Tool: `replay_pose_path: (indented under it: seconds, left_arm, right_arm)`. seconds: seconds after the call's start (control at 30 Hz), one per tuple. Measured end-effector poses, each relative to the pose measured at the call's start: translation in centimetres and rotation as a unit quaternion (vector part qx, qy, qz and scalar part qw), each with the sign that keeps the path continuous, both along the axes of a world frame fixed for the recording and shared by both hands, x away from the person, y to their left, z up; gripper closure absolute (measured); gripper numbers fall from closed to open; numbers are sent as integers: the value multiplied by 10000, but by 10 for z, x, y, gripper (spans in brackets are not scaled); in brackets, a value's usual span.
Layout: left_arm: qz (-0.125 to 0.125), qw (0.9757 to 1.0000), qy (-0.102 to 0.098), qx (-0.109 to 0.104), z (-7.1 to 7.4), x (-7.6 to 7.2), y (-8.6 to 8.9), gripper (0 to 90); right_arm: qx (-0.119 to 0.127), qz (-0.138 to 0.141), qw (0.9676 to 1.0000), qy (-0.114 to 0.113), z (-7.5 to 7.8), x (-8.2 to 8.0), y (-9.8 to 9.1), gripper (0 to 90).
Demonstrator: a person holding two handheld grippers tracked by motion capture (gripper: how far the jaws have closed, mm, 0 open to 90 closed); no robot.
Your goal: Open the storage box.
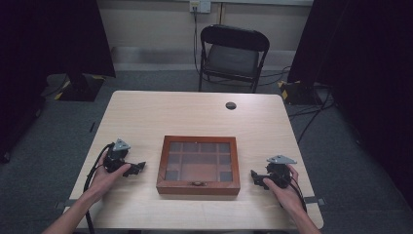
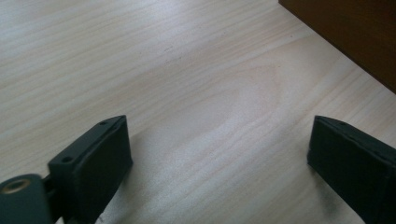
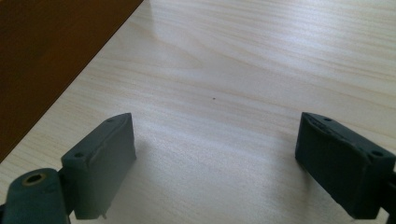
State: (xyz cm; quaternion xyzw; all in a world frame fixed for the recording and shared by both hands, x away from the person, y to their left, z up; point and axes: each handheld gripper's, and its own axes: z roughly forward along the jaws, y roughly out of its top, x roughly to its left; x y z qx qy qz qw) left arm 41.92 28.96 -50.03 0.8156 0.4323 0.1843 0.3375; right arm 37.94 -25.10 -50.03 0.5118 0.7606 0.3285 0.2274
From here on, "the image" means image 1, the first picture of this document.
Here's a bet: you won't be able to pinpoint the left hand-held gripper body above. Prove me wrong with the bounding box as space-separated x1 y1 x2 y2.
102 138 131 174

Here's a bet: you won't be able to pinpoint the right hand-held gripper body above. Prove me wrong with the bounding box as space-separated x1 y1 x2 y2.
265 154 298 190

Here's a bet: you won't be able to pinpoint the wooden box with glass lid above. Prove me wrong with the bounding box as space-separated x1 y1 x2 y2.
156 135 242 196

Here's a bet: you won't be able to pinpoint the person's left hand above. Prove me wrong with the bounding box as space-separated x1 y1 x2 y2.
90 151 132 200

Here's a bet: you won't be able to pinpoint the person's right hand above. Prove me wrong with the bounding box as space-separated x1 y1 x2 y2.
262 163 308 214

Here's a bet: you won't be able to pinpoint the black and yellow stand base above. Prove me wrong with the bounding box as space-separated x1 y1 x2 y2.
278 79 324 106

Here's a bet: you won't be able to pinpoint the black curtain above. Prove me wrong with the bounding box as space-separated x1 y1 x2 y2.
286 0 413 209
0 0 117 164

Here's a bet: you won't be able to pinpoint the black folding chair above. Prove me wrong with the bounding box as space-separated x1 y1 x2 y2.
198 23 271 95

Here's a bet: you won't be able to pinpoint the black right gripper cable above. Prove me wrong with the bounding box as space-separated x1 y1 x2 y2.
287 175 308 214

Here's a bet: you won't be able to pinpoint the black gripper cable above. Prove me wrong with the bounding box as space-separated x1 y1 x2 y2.
287 175 308 214
83 141 116 234

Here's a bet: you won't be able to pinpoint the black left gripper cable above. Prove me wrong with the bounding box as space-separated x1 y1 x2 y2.
83 141 116 234

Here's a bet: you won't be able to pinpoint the grey strap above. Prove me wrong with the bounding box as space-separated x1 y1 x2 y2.
54 198 78 210
304 196 326 207

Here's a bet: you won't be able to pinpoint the black floor cables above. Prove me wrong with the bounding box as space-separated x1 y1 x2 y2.
259 65 337 144

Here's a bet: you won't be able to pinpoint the black wall cable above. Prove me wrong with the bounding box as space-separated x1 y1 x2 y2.
192 5 203 76

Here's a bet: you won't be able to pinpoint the white wall socket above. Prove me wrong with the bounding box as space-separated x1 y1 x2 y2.
189 0 212 15

